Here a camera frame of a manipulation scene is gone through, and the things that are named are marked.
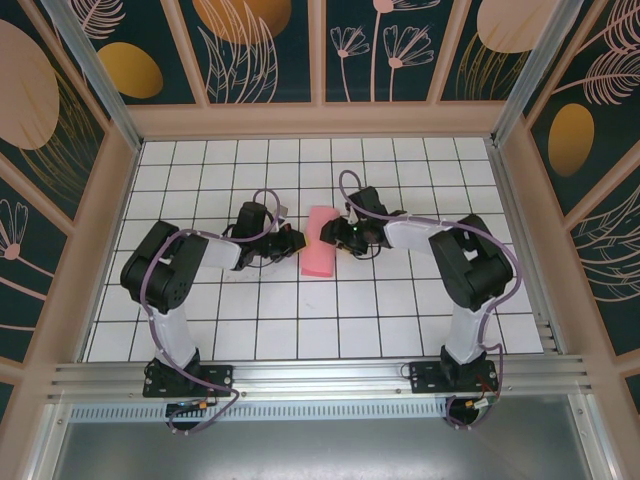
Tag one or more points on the pink cloth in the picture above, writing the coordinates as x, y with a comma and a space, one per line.
317, 262

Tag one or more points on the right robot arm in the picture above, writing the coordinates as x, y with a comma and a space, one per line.
470, 265

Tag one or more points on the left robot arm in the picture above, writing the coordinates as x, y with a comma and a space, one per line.
165, 270

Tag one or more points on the grey metal sheet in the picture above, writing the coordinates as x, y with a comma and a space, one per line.
320, 450

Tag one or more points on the small power connector board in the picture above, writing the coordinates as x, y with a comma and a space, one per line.
480, 403
200, 406

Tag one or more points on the long aluminium mounting rail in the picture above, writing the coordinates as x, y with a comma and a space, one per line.
320, 375

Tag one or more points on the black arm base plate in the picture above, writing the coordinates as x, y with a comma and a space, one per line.
425, 377
220, 380

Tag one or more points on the aluminium side rail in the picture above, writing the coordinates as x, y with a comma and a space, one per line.
525, 240

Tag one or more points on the aluminium corner post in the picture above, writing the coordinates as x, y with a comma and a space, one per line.
525, 75
100, 80

